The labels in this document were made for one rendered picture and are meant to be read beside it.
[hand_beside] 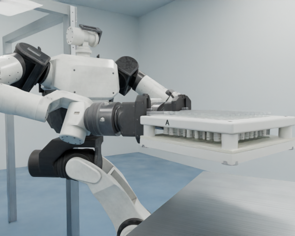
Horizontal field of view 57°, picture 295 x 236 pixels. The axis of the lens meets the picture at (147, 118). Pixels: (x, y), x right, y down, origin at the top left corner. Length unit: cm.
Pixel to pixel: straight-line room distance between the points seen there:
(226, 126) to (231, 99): 366
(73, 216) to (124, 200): 82
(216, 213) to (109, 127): 31
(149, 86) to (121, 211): 53
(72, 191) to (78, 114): 116
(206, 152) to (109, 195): 67
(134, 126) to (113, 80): 46
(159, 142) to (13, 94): 38
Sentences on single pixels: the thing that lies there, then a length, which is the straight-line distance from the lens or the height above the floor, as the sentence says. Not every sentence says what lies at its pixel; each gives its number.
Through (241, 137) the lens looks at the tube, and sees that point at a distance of 56.
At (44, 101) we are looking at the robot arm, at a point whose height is 111.
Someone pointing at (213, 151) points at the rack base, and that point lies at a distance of 49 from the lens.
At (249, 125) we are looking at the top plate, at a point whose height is 107.
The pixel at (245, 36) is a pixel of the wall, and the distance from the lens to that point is 409.
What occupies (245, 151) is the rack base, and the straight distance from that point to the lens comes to 50.
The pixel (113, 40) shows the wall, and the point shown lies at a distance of 576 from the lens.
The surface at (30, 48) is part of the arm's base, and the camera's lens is 106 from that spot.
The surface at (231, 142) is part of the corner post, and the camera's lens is 48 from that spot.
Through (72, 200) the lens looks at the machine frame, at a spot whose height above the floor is 49.
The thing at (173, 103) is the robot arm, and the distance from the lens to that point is 77.
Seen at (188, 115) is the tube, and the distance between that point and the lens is 57.
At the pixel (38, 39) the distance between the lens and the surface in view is 169.
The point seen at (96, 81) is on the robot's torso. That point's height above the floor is 119.
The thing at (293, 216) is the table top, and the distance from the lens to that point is 63.
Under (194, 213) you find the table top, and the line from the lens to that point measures 58.
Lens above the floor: 112
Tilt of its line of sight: 4 degrees down
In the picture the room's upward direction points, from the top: straight up
